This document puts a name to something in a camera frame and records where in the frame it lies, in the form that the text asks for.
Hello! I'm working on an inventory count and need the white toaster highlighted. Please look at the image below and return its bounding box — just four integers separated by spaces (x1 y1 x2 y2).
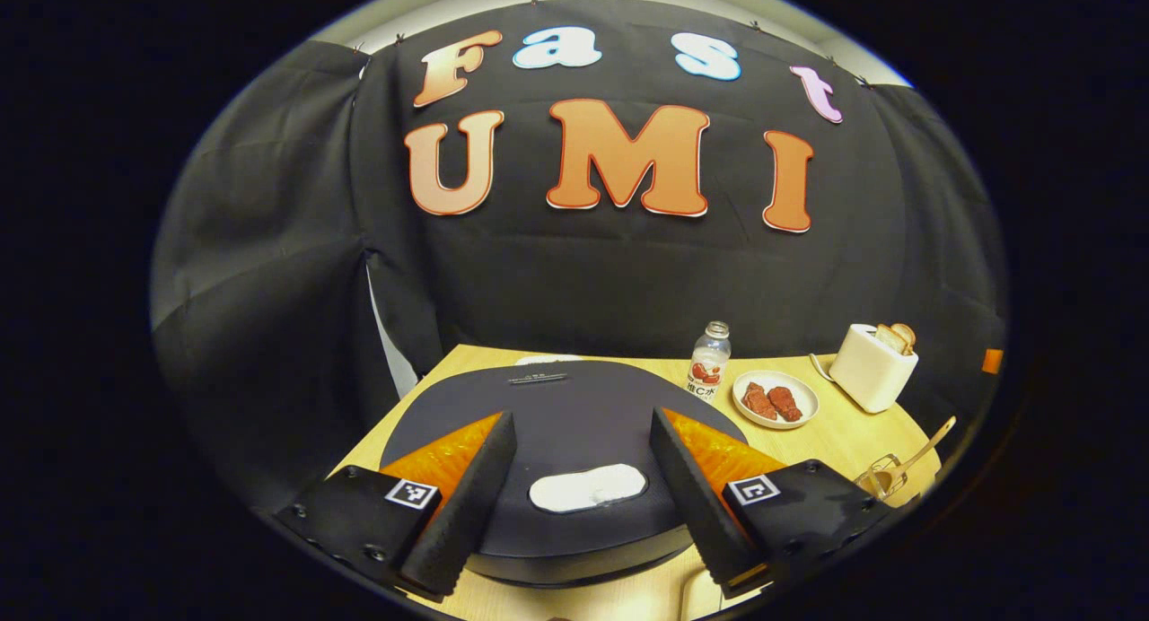
828 324 919 414

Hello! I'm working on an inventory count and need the clear plastic bottle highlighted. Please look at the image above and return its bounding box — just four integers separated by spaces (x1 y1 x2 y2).
687 320 732 400

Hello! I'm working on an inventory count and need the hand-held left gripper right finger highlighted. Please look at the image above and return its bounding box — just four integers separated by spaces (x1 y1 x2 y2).
650 407 899 599

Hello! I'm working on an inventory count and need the black backdrop cloth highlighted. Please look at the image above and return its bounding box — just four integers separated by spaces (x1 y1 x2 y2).
151 0 1008 514

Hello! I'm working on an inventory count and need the white plate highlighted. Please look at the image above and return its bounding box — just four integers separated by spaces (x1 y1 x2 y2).
732 371 820 430

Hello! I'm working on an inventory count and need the metal wire chopstick holder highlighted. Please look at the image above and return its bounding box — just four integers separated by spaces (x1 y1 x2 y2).
855 454 908 502

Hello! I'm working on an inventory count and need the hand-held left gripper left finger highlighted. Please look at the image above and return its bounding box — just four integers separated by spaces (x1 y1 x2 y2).
274 410 519 601

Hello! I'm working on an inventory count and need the black rice cooker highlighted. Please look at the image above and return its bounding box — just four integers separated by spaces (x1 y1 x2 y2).
380 361 750 589

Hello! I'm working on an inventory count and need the wooden spoon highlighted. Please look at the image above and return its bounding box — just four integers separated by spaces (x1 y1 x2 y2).
884 416 957 493

